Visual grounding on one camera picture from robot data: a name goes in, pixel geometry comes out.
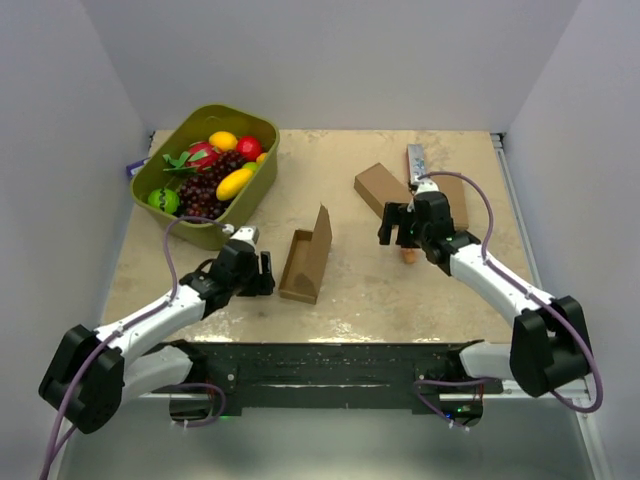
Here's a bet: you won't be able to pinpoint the yellow toy lemon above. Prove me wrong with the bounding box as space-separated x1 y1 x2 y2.
208 131 238 152

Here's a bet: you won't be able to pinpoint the green plastic basket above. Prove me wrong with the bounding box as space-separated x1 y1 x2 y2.
130 104 279 251

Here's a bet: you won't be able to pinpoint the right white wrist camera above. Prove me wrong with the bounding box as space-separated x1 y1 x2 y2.
411 177 439 196

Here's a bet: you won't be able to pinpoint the closed brown box right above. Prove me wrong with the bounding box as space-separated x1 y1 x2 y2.
433 175 469 231

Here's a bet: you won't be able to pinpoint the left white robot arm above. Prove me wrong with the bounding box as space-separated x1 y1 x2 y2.
38 227 275 434

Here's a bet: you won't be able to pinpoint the closed brown box middle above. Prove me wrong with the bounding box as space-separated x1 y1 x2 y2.
354 163 412 219

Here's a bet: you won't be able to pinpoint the brown cardboard box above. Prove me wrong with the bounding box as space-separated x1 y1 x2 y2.
278 205 333 305

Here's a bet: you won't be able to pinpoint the pink toy dragon fruit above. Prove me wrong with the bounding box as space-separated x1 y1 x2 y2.
184 141 221 174

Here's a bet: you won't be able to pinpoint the yellow toy mango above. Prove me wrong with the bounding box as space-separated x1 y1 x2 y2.
216 168 254 201

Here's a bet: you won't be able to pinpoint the closed brown box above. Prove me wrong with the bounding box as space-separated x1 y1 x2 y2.
354 163 412 219
433 175 469 231

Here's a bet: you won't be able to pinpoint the pink toy ice cream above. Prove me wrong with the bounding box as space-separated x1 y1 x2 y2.
401 248 417 265

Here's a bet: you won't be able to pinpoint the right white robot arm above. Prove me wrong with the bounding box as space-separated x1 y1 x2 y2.
378 191 595 397

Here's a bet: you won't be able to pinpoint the toothpaste box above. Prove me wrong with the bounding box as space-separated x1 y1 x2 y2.
406 144 428 188

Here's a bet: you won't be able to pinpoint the red toy apple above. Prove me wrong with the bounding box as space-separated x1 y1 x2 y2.
235 136 263 162

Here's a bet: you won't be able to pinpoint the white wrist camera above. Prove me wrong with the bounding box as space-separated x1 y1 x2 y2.
411 177 439 196
230 226 260 248

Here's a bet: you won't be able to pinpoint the dark red toy grapes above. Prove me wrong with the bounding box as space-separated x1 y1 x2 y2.
178 174 230 219

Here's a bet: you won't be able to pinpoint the purple toy grapes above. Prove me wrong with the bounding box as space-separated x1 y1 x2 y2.
208 150 248 182

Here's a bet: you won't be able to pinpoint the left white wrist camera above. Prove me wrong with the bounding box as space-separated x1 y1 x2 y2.
230 226 260 248

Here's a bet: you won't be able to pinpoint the green toy watermelon ball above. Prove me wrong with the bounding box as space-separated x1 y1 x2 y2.
147 188 181 215

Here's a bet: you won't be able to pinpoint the blue white packet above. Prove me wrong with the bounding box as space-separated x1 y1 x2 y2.
125 157 149 179

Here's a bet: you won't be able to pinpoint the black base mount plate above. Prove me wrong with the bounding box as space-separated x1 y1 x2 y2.
164 341 503 426

